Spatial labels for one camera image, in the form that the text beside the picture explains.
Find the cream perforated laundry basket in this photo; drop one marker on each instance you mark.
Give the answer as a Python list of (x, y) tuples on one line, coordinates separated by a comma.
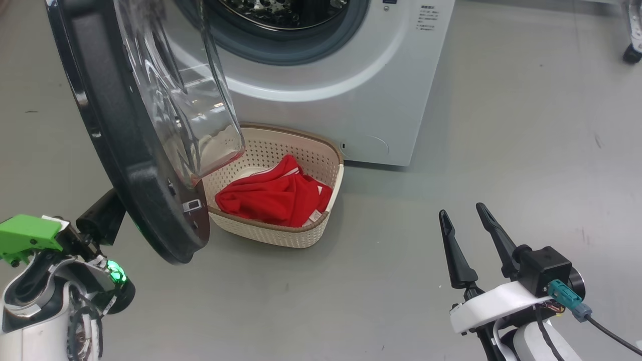
[(281, 238)]

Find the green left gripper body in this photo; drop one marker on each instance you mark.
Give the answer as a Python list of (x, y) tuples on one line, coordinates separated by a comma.
[(30, 233)]

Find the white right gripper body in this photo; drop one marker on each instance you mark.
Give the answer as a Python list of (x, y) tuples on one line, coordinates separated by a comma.
[(491, 306)]

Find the white partition panel metal leg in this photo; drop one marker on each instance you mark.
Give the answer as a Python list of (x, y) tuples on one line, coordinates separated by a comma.
[(634, 20)]

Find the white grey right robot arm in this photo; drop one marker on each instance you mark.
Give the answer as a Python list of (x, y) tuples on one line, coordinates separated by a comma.
[(526, 346)]

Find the steel washer drum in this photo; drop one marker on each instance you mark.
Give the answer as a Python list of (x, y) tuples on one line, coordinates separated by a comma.
[(281, 12)]

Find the white front-load washing machine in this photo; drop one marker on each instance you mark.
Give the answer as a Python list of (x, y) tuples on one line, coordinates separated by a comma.
[(351, 100)]

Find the plain red garment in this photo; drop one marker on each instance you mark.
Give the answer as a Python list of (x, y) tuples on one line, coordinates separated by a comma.
[(261, 210)]

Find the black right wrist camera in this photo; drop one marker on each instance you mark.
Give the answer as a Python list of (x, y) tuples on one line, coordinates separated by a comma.
[(544, 268)]

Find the black caster wheel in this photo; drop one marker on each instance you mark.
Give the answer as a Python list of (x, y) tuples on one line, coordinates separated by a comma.
[(632, 54)]

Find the black framed glass washer door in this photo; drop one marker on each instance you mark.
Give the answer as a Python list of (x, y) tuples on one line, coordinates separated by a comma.
[(125, 165)]

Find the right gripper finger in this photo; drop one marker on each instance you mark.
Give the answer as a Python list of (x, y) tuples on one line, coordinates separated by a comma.
[(501, 245), (459, 265)]

